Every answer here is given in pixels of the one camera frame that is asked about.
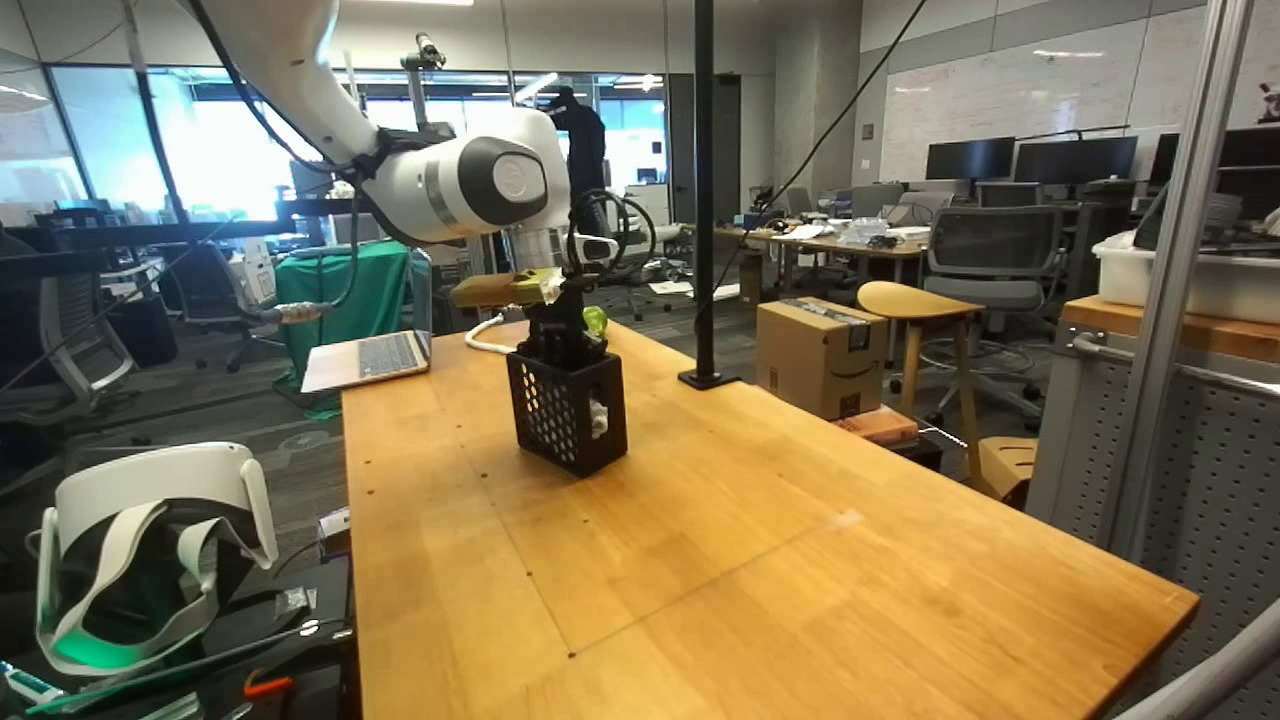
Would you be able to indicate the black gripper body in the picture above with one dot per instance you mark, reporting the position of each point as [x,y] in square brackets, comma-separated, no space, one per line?
[562,340]

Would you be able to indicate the white terry towel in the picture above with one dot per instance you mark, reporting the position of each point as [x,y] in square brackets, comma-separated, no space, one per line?
[598,420]

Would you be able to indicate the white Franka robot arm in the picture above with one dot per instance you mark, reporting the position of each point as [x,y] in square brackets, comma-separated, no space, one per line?
[443,181]

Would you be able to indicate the black perforated plastic box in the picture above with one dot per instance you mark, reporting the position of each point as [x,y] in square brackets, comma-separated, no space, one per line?
[540,407]

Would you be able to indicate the cardboard shipping box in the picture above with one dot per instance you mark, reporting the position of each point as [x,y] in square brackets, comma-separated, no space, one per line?
[823,360]

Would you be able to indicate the wooden stool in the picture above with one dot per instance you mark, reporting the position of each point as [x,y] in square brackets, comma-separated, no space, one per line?
[920,301]
[492,288]

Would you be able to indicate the silver laptop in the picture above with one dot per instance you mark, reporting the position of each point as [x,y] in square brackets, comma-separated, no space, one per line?
[364,360]

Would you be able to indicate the black pole stand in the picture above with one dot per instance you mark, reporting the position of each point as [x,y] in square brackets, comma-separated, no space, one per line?
[704,202]

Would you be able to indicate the green cloth cover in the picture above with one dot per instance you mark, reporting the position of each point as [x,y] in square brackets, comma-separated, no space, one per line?
[347,287]

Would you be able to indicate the cluttered wooden office desk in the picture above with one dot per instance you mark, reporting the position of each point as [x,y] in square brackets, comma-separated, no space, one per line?
[853,244]

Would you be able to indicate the red brown flat item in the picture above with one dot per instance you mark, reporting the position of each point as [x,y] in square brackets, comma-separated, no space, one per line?
[882,427]

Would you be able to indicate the white VR headset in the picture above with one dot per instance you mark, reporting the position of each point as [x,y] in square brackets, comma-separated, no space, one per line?
[146,487]

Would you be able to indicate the grey mesh office chair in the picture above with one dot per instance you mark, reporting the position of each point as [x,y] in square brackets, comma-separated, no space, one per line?
[995,244]

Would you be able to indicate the small black computer monitor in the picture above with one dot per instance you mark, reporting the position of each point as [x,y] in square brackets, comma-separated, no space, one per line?
[971,161]

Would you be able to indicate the small orange tool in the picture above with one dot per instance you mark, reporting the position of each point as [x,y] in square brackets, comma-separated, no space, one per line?
[265,690]

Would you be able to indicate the small wooden crate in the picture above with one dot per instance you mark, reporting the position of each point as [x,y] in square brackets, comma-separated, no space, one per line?
[1006,464]

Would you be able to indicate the dark office chair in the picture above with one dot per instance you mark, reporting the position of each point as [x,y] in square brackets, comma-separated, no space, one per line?
[64,320]

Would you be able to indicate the wooden shelf board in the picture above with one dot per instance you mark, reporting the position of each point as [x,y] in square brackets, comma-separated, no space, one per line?
[1105,320]

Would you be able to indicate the wide black computer monitor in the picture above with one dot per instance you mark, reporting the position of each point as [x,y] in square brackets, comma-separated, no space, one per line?
[1077,161]

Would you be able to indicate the white plastic bin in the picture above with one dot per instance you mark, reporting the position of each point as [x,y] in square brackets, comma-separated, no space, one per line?
[1121,273]

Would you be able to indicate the silver aluminium upright bar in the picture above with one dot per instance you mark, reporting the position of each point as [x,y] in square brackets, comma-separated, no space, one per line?
[1183,264]

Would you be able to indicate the grey pegboard panel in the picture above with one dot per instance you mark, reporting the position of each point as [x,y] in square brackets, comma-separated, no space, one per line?
[1203,464]

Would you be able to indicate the large black computer monitor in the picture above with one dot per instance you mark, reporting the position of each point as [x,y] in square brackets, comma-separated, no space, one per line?
[1245,167]

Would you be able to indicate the grey diagonal metal bar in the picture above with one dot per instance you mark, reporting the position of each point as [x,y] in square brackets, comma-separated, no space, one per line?
[1227,666]

